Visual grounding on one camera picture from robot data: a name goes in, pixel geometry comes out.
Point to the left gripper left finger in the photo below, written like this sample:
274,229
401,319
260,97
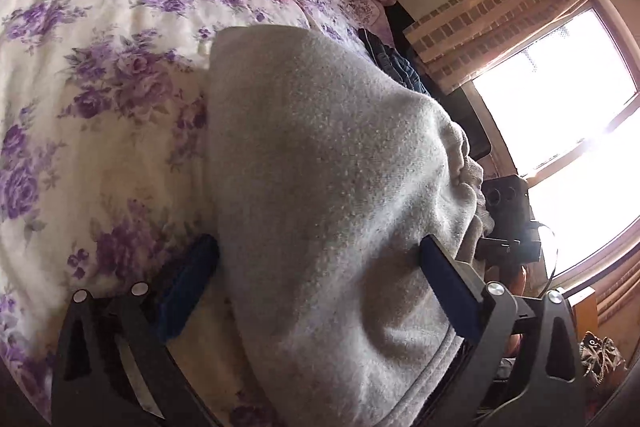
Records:
113,367

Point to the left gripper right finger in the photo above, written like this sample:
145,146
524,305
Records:
546,386

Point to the grey sweatpants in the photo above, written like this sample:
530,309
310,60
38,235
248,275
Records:
325,175

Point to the window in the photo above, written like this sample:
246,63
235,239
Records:
562,113

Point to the beige patterned curtain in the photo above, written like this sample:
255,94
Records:
462,37

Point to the blue denim jeans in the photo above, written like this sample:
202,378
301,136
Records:
390,61

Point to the purple floral bedsheet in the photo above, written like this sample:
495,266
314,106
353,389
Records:
103,114

